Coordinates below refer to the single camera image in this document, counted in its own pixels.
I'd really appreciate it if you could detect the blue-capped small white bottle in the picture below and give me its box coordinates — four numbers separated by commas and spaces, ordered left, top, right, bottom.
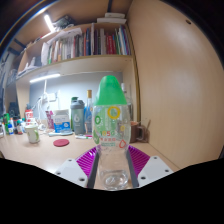
7, 119, 16, 135

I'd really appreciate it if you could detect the flat round red coaster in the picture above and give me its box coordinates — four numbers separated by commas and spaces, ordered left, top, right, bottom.
52, 138, 71, 148

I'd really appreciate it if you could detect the blue and white carton box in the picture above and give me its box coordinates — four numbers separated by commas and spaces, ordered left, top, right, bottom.
53, 109, 72, 134

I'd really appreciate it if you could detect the yellow-capped clear glass bottle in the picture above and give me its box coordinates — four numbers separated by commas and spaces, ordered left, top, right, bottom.
84, 89, 94, 134

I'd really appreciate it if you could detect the white ceiling light tube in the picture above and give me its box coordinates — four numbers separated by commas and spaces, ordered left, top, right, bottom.
43, 13, 56, 33

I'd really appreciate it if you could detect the red-labelled white jar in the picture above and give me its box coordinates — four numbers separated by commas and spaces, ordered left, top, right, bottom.
25, 109, 35, 125

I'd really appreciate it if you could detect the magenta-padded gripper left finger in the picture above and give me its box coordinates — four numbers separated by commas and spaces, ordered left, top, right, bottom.
54, 146, 101, 190

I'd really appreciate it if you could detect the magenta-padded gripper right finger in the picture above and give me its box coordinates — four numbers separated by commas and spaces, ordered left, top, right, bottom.
125, 144, 175, 189

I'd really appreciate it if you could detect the grey shaker bottle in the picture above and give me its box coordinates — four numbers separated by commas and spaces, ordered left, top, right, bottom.
69, 99, 86, 136

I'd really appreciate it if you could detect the white mug with green handle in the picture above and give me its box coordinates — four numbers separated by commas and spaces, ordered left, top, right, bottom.
24, 123, 41, 145

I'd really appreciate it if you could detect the wooden shelf unit with books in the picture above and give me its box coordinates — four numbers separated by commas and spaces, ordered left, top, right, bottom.
16, 12, 134, 76

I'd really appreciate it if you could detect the white under-shelf light strip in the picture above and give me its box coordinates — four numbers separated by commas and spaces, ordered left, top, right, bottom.
29, 73, 62, 84

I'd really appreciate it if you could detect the green-capped clear drink bottle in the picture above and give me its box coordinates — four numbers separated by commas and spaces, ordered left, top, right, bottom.
91, 75, 132, 192

